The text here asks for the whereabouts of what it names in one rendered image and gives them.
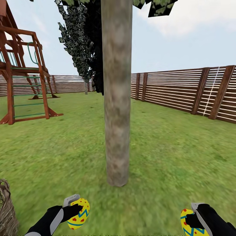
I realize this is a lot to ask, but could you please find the wicker basket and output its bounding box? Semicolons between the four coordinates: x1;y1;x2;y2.
0;178;19;236

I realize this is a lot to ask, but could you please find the easter egg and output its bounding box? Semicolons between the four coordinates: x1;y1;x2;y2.
181;209;209;236
67;198;90;230

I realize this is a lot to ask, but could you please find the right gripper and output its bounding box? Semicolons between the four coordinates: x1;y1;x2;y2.
185;213;205;229

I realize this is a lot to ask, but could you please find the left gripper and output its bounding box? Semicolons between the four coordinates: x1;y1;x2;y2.
65;204;83;221

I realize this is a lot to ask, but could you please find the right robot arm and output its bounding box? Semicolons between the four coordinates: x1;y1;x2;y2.
185;203;236;236

